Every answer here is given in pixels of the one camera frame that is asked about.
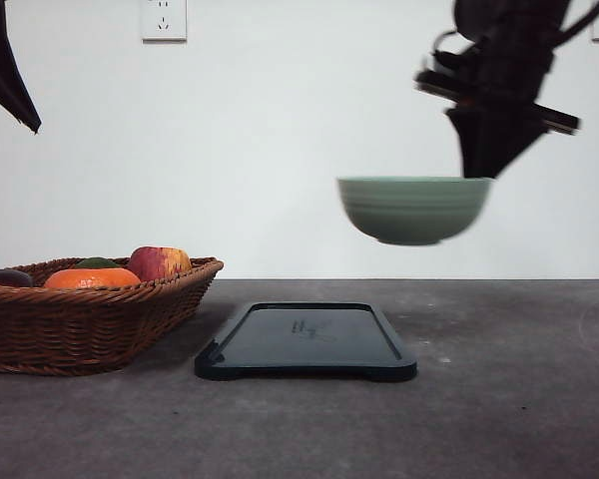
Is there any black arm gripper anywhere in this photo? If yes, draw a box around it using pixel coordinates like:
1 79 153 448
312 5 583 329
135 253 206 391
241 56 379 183
413 0 599 179

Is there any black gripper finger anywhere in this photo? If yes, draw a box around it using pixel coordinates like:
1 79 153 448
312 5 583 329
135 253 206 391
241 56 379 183
0 0 42 135

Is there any green ceramic bowl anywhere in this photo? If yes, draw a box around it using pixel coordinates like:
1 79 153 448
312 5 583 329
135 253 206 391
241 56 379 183
337 176 494 244

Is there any brown wicker basket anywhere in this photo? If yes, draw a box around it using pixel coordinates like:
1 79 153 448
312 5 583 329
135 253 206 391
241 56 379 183
0 256 224 375

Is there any dark purple plum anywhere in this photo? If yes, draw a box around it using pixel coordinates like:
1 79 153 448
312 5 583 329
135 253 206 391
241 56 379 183
0 269 34 287

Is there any green avocado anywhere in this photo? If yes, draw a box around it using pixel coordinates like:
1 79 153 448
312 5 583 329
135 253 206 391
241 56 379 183
75 257 121 268

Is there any orange tangerine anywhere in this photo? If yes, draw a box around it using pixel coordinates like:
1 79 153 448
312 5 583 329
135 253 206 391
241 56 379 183
44 267 141 289

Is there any red apple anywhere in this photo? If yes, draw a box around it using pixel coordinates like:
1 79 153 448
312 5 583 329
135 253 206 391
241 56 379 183
128 246 192 281

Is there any dark rectangular tray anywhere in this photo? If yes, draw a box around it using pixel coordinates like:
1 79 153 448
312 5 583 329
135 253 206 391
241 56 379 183
195 301 418 382

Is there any white wall socket left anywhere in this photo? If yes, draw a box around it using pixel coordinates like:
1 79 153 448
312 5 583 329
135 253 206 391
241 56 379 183
141 0 188 45

